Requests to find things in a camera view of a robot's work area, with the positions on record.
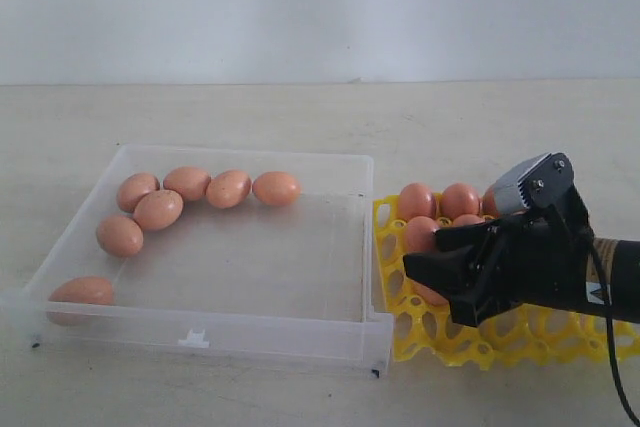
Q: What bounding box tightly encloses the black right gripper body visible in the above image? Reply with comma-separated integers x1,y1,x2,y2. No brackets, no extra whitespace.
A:
449,186,600,327

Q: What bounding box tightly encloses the brown egg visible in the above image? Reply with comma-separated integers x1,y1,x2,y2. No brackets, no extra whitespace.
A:
96,215,144,258
252,171,301,207
116,172,159,213
205,169,252,209
404,216,440,253
439,183,481,220
411,281,448,306
163,166,211,202
481,186,500,218
451,214,485,227
397,182,437,222
133,189,184,231

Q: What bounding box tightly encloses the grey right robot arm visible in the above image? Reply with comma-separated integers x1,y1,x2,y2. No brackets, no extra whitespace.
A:
403,188,639,327

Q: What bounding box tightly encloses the yellow plastic egg rack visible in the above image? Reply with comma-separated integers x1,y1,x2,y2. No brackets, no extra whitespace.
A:
373,195,608,370

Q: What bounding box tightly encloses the clear plastic tray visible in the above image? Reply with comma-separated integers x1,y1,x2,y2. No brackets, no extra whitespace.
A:
1,144,394,374

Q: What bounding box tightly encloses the brown egg front left corner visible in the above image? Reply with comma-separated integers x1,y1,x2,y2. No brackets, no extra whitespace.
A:
46,276,115,326

